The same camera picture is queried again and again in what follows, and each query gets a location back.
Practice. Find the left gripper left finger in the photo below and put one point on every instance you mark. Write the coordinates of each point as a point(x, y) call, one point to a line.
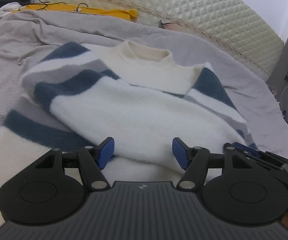
point(56, 185)

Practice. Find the yellow cloth by headboard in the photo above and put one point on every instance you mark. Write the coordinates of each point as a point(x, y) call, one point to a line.
point(129, 14)

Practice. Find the cluttered items on nightstand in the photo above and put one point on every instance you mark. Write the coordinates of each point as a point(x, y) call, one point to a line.
point(284, 112)

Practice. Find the white blue striped sweater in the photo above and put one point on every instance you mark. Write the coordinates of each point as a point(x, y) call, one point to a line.
point(80, 94)

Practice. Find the cream quilted headboard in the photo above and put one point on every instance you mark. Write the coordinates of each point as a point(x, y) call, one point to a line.
point(230, 25)

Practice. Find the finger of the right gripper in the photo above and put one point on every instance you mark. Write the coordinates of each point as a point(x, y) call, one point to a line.
point(241, 148)

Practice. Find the grey bed sheet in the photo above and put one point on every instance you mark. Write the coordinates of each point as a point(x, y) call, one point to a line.
point(28, 36)

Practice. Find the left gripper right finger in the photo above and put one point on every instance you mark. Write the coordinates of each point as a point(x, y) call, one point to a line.
point(231, 186)

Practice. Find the pink pillow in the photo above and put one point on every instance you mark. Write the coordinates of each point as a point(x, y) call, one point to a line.
point(172, 26)

